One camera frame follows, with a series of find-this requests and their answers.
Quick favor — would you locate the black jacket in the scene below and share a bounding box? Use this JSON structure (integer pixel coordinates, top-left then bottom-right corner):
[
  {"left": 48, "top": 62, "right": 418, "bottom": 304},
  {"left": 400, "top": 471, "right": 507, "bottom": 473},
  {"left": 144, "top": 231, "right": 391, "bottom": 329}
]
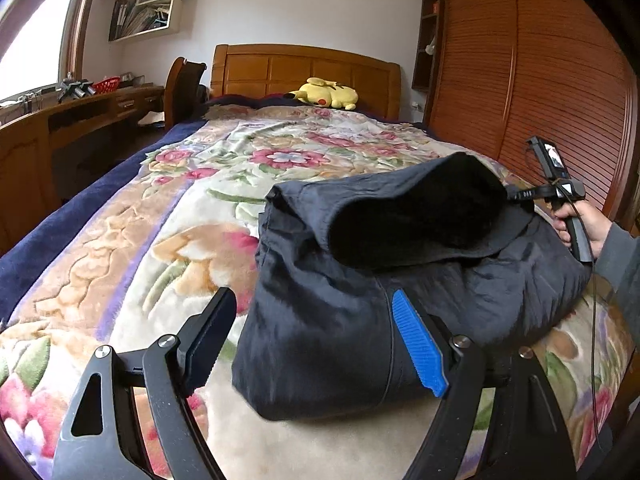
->
[{"left": 231, "top": 151, "right": 593, "bottom": 422}]

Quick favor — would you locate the wooden open shelf unit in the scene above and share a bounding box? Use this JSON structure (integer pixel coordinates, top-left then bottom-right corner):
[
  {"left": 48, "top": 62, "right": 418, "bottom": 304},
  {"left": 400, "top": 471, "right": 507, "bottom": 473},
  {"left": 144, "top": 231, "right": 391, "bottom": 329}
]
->
[{"left": 412, "top": 0, "right": 442, "bottom": 93}]

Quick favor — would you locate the floral blanket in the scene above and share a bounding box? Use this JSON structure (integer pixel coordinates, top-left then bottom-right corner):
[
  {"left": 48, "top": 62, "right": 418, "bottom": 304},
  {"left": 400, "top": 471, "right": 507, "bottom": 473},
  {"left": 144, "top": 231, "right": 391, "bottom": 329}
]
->
[{"left": 0, "top": 105, "right": 636, "bottom": 480}]

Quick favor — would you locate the wooden desk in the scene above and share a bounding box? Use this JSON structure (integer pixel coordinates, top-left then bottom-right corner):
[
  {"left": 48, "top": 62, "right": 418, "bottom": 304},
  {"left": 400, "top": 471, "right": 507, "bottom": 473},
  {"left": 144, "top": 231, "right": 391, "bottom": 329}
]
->
[{"left": 0, "top": 85, "right": 166, "bottom": 256}]

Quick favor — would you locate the yellow plush toy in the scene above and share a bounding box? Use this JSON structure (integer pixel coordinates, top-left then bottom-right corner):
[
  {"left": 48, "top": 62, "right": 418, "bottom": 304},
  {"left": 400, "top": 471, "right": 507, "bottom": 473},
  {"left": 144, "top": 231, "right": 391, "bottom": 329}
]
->
[{"left": 285, "top": 77, "right": 359, "bottom": 111}]

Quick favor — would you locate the black desk gadget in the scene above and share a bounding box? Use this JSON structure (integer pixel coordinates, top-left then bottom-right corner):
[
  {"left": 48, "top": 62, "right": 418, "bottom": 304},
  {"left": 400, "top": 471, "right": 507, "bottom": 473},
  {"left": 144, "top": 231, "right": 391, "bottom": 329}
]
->
[{"left": 57, "top": 77, "right": 98, "bottom": 103}]

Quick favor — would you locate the wooden chair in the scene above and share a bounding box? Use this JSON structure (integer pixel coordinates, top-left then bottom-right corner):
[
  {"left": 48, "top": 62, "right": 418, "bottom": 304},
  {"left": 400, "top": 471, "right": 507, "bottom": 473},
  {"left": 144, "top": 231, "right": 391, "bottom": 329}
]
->
[{"left": 165, "top": 56, "right": 207, "bottom": 128}]

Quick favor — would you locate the person's right forearm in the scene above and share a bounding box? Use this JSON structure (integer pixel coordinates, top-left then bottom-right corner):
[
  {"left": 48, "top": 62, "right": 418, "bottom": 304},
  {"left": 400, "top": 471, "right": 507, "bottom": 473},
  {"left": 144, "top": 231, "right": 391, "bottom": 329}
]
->
[{"left": 592, "top": 222, "right": 640, "bottom": 351}]

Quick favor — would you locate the wooden slatted wardrobe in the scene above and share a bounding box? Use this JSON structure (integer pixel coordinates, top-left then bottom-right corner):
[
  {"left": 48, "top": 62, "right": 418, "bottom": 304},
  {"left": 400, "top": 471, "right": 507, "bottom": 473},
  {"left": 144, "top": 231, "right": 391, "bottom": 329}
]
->
[{"left": 425, "top": 0, "right": 640, "bottom": 241}]

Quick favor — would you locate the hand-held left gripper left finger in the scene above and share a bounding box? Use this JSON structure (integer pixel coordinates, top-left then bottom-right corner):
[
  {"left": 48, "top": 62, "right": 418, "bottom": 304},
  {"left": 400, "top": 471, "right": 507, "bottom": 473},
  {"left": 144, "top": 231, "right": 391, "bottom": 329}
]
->
[{"left": 50, "top": 287, "right": 238, "bottom": 480}]

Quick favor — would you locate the wooden bed headboard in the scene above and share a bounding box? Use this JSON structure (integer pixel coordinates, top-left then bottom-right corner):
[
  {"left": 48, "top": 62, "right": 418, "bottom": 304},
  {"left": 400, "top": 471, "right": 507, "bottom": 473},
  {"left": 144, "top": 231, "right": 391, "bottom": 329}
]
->
[{"left": 210, "top": 44, "right": 402, "bottom": 121}]

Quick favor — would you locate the person's right hand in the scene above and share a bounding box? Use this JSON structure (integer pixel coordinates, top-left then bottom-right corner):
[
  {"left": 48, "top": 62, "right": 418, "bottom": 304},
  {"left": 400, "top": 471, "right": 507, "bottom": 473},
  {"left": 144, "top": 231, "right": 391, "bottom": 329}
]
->
[{"left": 552, "top": 199, "right": 613, "bottom": 261}]

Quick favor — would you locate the black cable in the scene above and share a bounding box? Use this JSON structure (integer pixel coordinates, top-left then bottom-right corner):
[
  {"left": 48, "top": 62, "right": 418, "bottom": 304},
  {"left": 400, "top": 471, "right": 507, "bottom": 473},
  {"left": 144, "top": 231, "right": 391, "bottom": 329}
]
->
[{"left": 524, "top": 142, "right": 608, "bottom": 456}]

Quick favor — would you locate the row of books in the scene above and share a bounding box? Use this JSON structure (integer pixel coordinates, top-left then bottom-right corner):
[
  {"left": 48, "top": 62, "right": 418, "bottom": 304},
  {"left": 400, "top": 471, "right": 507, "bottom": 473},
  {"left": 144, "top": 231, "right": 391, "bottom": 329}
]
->
[{"left": 110, "top": 0, "right": 171, "bottom": 41}]

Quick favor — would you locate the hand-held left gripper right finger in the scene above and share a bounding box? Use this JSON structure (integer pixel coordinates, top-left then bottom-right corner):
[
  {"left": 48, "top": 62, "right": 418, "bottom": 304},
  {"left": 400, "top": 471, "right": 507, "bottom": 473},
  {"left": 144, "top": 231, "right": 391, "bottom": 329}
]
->
[{"left": 391, "top": 289, "right": 576, "bottom": 480}]

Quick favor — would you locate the white wall shelf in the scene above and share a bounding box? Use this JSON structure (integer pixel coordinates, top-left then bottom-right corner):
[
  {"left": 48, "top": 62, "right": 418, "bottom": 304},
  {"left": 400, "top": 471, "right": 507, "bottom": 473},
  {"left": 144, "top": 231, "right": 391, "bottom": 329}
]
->
[{"left": 104, "top": 0, "right": 183, "bottom": 42}]

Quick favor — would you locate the window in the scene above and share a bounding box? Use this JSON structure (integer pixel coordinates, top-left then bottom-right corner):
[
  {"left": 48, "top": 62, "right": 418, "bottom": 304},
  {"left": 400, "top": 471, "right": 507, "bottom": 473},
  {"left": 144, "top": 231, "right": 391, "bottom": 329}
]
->
[{"left": 0, "top": 0, "right": 83, "bottom": 103}]

